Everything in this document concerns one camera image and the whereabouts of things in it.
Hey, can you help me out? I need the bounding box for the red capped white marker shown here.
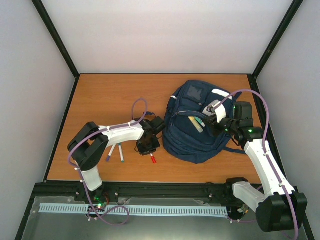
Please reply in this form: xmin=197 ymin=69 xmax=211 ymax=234
xmin=150 ymin=153 xmax=157 ymax=164

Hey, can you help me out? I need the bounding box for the green capped white marker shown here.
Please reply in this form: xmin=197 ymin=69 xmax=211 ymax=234
xmin=118 ymin=143 xmax=125 ymax=163

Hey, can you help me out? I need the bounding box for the navy blue student backpack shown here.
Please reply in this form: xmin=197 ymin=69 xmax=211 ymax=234
xmin=162 ymin=80 xmax=245 ymax=164

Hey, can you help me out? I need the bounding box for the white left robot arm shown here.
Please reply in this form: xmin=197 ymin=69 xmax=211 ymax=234
xmin=67 ymin=116 xmax=165 ymax=202

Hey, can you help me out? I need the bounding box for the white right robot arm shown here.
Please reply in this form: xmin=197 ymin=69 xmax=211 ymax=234
xmin=203 ymin=100 xmax=308 ymax=233

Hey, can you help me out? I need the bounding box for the purple capped white marker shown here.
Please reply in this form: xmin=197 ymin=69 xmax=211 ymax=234
xmin=106 ymin=144 xmax=117 ymax=162

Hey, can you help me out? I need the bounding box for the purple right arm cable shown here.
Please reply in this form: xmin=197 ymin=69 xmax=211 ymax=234
xmin=214 ymin=89 xmax=300 ymax=240

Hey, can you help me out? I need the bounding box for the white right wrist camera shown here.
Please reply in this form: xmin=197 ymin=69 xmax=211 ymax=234
xmin=202 ymin=100 xmax=227 ymax=123

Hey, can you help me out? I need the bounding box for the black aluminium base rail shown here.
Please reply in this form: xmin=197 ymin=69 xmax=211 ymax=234
xmin=31 ymin=181 xmax=243 ymax=206

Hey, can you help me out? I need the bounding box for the light blue slotted cable duct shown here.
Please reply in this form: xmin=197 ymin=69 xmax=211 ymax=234
xmin=38 ymin=203 xmax=228 ymax=218

